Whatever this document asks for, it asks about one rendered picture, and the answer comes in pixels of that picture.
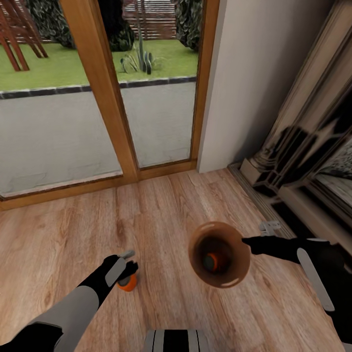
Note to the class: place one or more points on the trash can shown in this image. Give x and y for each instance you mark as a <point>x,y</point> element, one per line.
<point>217,236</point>

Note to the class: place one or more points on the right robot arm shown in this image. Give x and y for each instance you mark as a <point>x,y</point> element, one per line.
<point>323,265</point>

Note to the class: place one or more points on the can of soda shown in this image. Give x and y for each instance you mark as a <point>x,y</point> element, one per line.
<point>215,261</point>
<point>127,284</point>

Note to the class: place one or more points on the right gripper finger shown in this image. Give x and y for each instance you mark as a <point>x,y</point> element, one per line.
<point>246,241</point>

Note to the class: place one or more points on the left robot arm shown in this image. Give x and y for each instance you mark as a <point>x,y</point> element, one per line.
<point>61,327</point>

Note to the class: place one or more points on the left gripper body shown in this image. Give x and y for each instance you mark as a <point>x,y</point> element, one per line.
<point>130,270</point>

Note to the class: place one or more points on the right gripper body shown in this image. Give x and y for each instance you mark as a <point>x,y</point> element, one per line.
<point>268,245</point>

